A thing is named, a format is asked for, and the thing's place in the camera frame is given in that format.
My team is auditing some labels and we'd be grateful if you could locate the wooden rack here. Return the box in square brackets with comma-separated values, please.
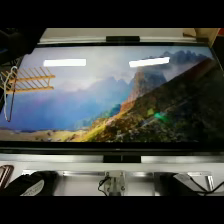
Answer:
[0, 66, 57, 95]

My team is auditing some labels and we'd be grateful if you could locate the brown clothes hanger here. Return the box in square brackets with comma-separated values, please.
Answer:
[7, 82, 18, 123]

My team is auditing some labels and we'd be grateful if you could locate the white clothes hanger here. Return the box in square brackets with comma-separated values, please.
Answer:
[0, 65, 20, 123]

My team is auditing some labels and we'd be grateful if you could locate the silver frame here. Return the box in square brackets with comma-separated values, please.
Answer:
[0, 152, 224, 197]

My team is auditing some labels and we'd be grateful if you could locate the black cable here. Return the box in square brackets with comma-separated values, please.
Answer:
[97, 175, 112, 197]
[188, 175, 224, 196]

